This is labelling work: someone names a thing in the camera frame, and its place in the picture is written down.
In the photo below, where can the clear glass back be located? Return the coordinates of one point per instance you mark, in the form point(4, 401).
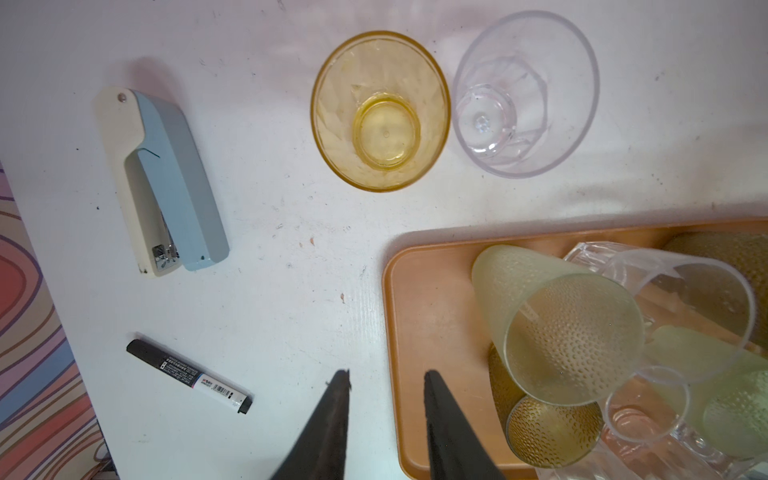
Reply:
point(525, 94)

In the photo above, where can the black marker pen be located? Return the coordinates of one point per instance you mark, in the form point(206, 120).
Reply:
point(190, 376)

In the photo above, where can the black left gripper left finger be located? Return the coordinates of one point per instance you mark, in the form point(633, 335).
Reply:
point(320, 450)

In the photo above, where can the brown textured cup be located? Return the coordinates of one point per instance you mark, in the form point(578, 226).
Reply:
point(746, 252)

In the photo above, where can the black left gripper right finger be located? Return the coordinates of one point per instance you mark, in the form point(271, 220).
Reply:
point(454, 450)

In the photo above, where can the yellow amber glass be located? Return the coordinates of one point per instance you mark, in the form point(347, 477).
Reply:
point(380, 111)

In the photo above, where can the orange plastic tray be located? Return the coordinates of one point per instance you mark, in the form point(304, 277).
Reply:
point(433, 323)

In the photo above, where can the pale yellow frosted cup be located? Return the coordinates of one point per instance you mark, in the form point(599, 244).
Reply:
point(566, 335)

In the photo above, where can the pale green textured cup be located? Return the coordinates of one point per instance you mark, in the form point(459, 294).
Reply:
point(729, 409)

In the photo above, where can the small clear glass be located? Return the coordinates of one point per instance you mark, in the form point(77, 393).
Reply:
point(649, 405)

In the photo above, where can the olive textured cup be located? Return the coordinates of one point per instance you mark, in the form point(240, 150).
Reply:
point(540, 434)

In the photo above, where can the clear faceted glass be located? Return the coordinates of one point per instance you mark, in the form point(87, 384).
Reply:
point(699, 313)

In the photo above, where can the clear wide glass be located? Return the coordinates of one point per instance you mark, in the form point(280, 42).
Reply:
point(666, 461)

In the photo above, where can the blue white stapler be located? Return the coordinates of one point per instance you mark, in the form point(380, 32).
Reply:
point(162, 187)

